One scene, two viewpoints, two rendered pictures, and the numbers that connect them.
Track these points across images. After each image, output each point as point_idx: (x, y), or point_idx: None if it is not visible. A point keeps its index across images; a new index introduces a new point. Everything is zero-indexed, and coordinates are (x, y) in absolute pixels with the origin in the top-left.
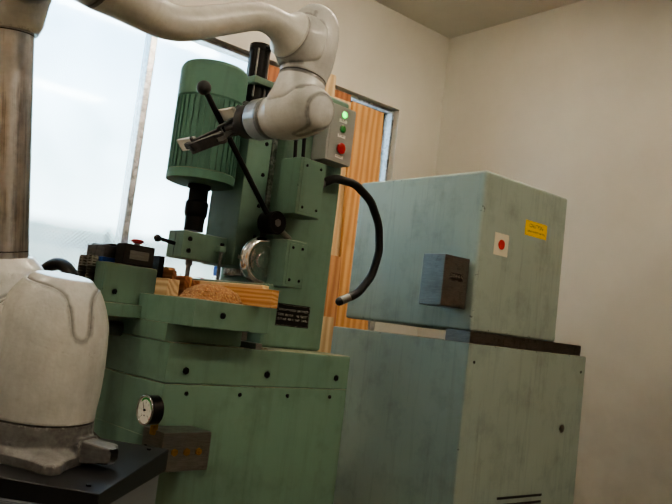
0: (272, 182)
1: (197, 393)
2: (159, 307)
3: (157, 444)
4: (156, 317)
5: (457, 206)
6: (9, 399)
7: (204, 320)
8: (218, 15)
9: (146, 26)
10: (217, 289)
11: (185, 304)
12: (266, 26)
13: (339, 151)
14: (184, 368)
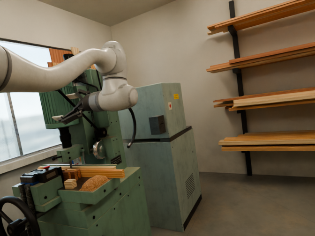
0: (93, 114)
1: (100, 221)
2: (71, 196)
3: None
4: (71, 201)
5: (153, 96)
6: None
7: (98, 198)
8: (77, 65)
9: (39, 90)
10: (97, 180)
11: (87, 195)
12: (97, 61)
13: None
14: (93, 217)
